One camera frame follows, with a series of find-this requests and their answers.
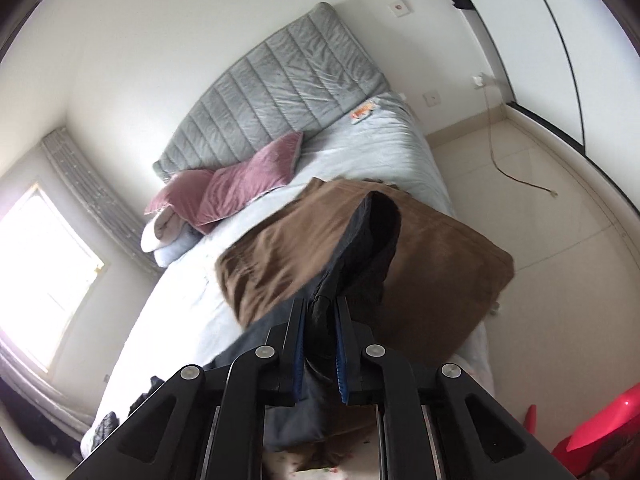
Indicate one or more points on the grey quilted headboard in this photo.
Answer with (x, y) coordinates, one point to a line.
(280, 90)

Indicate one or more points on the white wall socket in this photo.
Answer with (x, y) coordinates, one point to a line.
(431, 97)

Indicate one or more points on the light blue pillow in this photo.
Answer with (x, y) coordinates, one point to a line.
(175, 253)

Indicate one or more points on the white charger plug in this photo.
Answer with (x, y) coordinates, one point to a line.
(477, 80)

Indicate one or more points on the window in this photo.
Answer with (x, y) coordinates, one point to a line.
(45, 280)

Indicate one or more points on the white plush pillow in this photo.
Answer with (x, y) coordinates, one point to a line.
(160, 230)

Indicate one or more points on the bed with pale sheet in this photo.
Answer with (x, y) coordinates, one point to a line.
(360, 155)

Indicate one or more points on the round red dot wall plate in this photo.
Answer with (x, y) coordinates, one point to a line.
(398, 7)

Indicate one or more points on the small orange packet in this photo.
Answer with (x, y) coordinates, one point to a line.
(362, 110)

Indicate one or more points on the brown garment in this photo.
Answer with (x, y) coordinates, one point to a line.
(280, 260)

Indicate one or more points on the cherry print bed sheet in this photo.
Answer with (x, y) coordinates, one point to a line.
(310, 470)

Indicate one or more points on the black quilted down jacket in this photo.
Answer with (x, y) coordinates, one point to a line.
(102, 427)

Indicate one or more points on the red plastic stool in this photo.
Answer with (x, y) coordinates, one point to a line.
(600, 435)

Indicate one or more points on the black padded jacket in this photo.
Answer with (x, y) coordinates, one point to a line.
(370, 250)

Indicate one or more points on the pink velvet pillow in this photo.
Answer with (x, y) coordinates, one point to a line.
(240, 185)

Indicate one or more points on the grey lace curtain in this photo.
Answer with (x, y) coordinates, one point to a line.
(95, 200)
(45, 385)

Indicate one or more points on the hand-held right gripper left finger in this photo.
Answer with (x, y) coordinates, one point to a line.
(299, 360)

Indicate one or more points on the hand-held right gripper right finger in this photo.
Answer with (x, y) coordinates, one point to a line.
(341, 360)

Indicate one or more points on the white sliding wardrobe doors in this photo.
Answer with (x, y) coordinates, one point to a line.
(530, 35)

